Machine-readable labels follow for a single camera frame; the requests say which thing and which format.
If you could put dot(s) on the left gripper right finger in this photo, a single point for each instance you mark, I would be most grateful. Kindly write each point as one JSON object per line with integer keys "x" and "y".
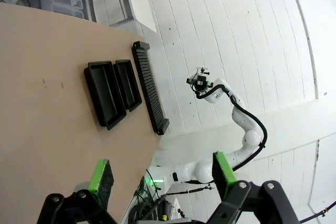
{"x": 223, "y": 174}

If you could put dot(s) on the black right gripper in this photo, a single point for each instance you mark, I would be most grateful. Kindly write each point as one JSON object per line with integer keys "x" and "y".
{"x": 201, "y": 82}

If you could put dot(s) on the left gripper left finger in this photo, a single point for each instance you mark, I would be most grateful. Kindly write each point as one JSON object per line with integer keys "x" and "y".
{"x": 102, "y": 179}

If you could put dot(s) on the black ESD tray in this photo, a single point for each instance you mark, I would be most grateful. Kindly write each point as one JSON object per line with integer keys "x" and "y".
{"x": 103, "y": 95}
{"x": 128, "y": 87}

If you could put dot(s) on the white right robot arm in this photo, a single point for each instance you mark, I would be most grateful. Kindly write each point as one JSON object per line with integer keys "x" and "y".
{"x": 252, "y": 137}

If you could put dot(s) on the black slotted PCB rack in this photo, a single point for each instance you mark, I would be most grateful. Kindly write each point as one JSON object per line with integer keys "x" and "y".
{"x": 149, "y": 87}

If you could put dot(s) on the white side table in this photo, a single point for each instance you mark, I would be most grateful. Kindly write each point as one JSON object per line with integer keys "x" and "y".
{"x": 143, "y": 3}

